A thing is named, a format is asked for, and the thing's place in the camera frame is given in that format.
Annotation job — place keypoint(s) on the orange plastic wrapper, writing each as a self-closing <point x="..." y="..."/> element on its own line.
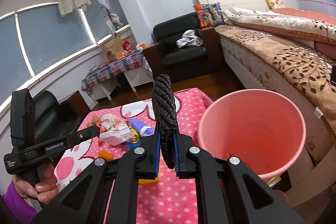
<point x="101" y="130"/>

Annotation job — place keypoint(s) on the black foam fruit net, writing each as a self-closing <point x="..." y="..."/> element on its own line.
<point x="164" y="108"/>

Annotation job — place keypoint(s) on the table with checked cloth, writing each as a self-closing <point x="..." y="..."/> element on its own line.
<point x="103" y="82"/>

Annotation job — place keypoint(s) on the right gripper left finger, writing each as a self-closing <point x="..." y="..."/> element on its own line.
<point x="143" y="161"/>

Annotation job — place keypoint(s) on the brown paper bag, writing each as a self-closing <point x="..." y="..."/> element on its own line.
<point x="112" y="48"/>

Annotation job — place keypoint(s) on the coat rack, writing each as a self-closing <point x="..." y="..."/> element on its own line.
<point x="112" y="20"/>

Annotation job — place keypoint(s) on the white cloth on armchair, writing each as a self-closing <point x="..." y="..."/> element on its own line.
<point x="189" y="38"/>

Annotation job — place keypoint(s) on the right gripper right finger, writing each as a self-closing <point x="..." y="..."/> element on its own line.
<point x="190" y="160"/>

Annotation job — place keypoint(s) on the yellow small pillow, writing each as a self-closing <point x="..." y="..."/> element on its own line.
<point x="275" y="4"/>

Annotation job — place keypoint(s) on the bed with brown blanket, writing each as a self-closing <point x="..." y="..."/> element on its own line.
<point x="262" y="59"/>

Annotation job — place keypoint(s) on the colourful cushion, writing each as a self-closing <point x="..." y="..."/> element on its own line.
<point x="209" y="15"/>

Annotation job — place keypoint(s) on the red snack bag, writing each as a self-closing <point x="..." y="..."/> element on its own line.
<point x="128" y="47"/>

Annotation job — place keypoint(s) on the black leather armchair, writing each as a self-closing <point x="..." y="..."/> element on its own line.
<point x="181" y="63"/>

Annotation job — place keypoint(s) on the black phone on bed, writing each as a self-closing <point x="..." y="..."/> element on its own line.
<point x="333" y="75"/>

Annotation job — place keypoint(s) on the pink plastic bucket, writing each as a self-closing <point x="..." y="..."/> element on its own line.
<point x="264" y="129"/>

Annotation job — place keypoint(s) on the purple sleeve forearm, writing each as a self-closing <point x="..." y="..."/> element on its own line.
<point x="21" y="210"/>

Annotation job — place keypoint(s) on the hanging white clothes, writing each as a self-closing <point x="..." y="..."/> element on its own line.
<point x="67" y="6"/>

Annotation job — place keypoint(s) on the folded floral quilt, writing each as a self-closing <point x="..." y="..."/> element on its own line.
<point x="316" y="28"/>

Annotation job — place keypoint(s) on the left hand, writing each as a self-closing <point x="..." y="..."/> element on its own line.
<point x="44" y="191"/>

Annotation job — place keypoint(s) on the blue foam fruit net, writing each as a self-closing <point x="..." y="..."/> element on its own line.
<point x="133" y="145"/>

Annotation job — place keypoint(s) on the fingers of the left gripper seen afar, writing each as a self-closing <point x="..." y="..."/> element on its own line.
<point x="78" y="137"/>

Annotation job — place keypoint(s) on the black sofa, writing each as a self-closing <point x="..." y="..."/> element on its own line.
<point x="54" y="119"/>

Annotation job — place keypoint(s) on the orange peel slice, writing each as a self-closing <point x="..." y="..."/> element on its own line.
<point x="106" y="156"/>

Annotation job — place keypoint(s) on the white paper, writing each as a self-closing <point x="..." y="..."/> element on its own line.
<point x="116" y="130"/>

